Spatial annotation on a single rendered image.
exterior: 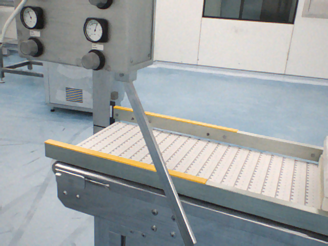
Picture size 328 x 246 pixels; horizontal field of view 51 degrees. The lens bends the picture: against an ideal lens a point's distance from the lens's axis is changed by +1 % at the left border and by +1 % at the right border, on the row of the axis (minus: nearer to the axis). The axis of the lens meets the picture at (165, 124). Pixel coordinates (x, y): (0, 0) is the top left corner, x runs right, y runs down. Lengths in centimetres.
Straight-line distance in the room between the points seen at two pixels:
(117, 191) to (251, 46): 511
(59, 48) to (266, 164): 48
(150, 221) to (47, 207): 143
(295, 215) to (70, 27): 46
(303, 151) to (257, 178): 16
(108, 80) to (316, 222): 62
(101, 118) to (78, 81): 230
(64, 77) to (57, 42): 274
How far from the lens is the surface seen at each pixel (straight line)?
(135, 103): 58
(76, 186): 74
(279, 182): 72
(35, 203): 212
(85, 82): 326
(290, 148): 83
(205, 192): 60
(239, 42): 568
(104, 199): 71
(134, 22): 56
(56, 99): 346
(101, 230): 119
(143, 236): 77
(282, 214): 59
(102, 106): 98
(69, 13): 59
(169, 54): 586
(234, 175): 71
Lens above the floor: 115
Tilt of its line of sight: 21 degrees down
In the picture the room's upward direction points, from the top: 4 degrees clockwise
